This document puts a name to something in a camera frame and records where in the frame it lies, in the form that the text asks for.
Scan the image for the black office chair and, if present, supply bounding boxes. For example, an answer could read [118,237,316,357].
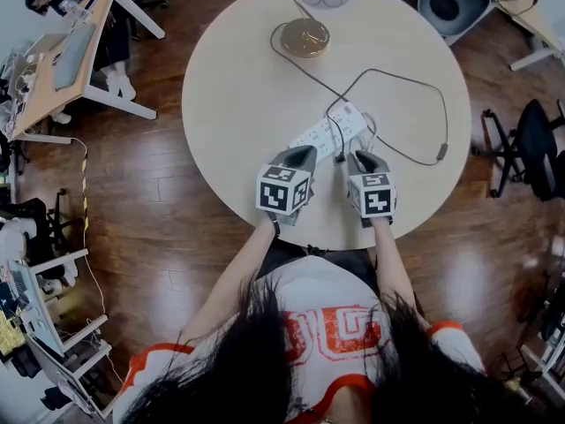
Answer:
[471,98,565,203]

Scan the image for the gold desk lamp white shade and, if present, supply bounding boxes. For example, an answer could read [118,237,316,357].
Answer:
[269,0,357,60]

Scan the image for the grey laptop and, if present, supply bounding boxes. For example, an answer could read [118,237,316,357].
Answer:
[53,23,97,91]

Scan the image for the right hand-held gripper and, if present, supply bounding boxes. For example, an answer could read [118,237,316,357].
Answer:
[346,149,396,228]

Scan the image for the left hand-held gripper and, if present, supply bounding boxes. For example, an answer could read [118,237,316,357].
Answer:
[256,145,319,227]

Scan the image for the black lamp cable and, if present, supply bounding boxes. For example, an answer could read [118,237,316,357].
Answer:
[268,22,450,168]

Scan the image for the white and orange shirt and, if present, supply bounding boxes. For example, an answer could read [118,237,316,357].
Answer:
[112,254,486,424]

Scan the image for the person's right forearm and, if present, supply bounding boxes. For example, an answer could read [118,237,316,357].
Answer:
[368,216,418,311]

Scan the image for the wooden desk white legs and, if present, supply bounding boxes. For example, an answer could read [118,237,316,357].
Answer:
[493,0,565,72]
[8,0,167,144]

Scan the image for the person's left forearm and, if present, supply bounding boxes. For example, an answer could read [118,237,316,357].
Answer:
[211,216,282,326]

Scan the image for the white chair black seat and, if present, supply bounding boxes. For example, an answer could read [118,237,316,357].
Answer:
[417,0,492,40]

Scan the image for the white power strip cable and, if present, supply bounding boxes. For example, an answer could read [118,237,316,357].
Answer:
[348,111,380,154]

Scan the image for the person's black trousers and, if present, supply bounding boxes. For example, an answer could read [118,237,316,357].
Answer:
[258,238,376,291]

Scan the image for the yellow black floor cable cover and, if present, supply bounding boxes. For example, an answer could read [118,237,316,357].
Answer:
[80,151,90,230]

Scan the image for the white open box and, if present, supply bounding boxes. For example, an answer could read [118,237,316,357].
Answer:
[26,33,67,57]

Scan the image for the white power strip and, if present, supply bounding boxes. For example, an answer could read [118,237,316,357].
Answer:
[289,102,367,163]

